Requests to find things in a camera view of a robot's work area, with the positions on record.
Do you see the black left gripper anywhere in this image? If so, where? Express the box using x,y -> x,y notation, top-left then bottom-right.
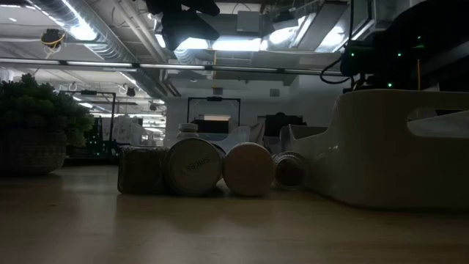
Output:
144,0 -> 221,51

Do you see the everything bagel seasoning jar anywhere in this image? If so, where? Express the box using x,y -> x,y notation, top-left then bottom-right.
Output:
117,145 -> 170,195
176,122 -> 199,141

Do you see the black yellow label spice bottle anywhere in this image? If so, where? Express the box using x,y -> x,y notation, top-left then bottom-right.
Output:
163,137 -> 225,197

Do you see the purple label spice bottle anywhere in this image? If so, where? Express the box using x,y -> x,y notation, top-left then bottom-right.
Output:
222,142 -> 275,197

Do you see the small glass jar cork lid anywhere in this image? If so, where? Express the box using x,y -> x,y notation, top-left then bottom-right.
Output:
273,151 -> 308,191

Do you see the horizontal light bar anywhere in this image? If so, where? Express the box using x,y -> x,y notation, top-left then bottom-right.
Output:
0,57 -> 345,77

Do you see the ceiling light panel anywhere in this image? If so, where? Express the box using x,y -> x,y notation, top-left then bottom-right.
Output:
155,34 -> 263,52

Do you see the grey ceiling unit box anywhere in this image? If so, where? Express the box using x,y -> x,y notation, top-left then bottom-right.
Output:
236,10 -> 262,34

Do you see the black cabinet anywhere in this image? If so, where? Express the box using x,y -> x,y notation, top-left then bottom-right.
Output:
263,112 -> 307,139

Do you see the grey translucent plastic bin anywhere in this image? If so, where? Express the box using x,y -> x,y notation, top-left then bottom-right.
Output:
280,125 -> 292,153

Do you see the faux green plant in pot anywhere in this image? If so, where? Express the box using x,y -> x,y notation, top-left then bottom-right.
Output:
0,73 -> 95,176

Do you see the black gantry frame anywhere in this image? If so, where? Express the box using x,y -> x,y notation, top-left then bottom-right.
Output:
186,96 -> 242,135
60,89 -> 117,155

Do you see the silver ventilation duct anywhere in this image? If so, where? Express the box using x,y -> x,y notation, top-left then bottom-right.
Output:
31,0 -> 169,98

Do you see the yellow cable reel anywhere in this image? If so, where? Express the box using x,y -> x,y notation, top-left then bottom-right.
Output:
40,28 -> 67,51

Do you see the white plastic bin with handles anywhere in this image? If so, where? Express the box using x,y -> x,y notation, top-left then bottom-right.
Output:
287,89 -> 469,213

